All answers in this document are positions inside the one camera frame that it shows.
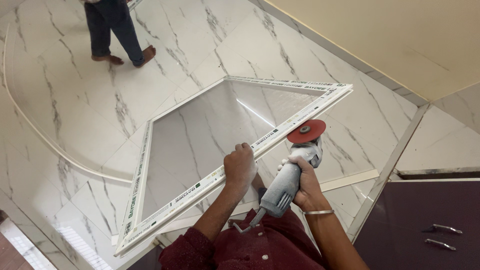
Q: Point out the person's left hand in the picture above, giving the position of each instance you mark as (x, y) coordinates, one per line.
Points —
(240, 168)

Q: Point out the person's right hand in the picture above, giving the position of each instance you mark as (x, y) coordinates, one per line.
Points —
(310, 187)

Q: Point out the person's left fingers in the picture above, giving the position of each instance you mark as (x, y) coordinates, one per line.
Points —
(243, 147)

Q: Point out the grey angle grinder red disc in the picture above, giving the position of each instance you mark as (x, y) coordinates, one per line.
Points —
(283, 187)

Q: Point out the white window frame with glass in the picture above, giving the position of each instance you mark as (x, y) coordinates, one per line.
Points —
(180, 204)

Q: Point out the person's maroon shirt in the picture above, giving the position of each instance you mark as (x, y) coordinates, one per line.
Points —
(258, 247)

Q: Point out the flat white trim strip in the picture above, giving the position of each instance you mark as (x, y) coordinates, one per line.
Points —
(348, 180)

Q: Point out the long curved white strip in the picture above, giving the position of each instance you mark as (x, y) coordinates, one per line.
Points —
(108, 176)

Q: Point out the dark purple cabinet door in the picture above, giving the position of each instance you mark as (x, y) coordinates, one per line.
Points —
(412, 210)

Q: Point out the white frame piece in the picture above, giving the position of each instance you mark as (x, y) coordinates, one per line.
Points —
(134, 3)

